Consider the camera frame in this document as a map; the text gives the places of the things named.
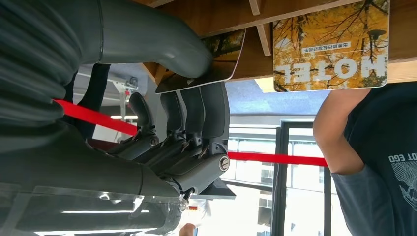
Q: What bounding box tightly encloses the person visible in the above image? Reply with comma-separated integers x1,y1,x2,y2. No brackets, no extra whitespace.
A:
312,81,417,236
63,63,112,141
179,199,213,236

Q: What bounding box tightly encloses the wooden card organizer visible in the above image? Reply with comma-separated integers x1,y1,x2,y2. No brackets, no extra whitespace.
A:
130,0,417,86

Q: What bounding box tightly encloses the red barrier belt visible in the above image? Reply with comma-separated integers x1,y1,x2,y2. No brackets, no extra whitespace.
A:
54,99,328,168

